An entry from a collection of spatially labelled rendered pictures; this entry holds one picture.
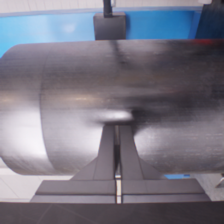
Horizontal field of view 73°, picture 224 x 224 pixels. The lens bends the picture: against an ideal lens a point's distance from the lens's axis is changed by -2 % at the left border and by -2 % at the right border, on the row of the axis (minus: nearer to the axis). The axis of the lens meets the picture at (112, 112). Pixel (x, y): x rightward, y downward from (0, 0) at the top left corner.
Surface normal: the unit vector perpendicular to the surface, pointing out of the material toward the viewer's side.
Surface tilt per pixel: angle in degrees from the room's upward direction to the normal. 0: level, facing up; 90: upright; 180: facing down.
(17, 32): 90
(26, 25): 90
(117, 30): 90
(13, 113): 90
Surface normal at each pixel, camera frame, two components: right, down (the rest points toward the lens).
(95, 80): -0.03, -0.27
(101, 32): 0.00, 0.62
